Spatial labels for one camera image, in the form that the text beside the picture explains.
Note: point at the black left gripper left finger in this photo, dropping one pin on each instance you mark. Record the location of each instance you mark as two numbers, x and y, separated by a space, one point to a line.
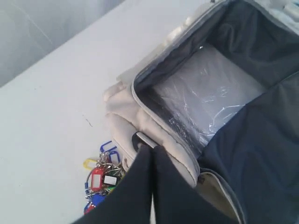
130 202

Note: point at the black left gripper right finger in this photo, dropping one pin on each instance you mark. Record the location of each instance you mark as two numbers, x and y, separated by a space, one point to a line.
175 201

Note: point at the colourful key tag bunch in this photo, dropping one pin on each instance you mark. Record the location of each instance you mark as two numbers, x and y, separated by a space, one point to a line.
105 172

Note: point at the white fabric duffel bag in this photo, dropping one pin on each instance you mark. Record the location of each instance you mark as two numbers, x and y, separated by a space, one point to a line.
249 170

